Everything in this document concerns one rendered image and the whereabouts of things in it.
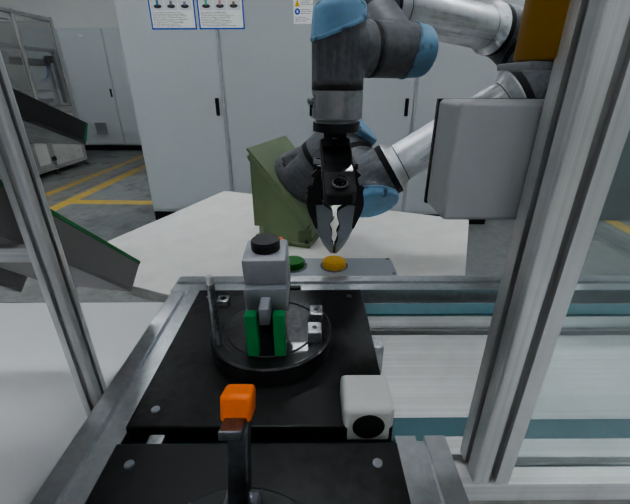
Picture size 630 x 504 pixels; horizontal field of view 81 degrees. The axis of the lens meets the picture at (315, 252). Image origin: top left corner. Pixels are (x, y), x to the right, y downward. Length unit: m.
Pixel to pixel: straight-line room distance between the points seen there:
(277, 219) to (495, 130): 0.76
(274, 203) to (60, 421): 0.61
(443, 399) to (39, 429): 0.49
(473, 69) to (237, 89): 1.93
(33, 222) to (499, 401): 0.40
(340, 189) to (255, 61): 2.94
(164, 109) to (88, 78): 5.01
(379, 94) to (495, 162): 3.15
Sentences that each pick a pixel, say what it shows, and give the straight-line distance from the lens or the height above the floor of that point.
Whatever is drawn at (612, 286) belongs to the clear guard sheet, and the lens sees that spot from 0.30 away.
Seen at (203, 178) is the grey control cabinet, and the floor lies 0.43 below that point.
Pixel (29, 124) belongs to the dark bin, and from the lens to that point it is 0.45.
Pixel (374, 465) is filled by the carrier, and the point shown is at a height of 0.97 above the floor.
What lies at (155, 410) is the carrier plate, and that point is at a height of 0.97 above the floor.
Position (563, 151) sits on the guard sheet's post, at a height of 1.22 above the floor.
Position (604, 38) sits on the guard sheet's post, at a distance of 0.23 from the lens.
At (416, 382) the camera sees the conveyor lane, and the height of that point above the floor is 0.92.
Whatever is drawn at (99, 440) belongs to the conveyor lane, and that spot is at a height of 0.95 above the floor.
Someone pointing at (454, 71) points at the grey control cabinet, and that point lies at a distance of 3.50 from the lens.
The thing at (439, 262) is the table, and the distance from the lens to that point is 0.93.
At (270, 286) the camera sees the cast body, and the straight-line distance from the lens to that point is 0.38.
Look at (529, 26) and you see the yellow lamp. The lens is 0.26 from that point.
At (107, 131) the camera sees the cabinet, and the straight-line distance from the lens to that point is 8.55.
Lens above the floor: 1.25
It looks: 25 degrees down
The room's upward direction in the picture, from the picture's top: straight up
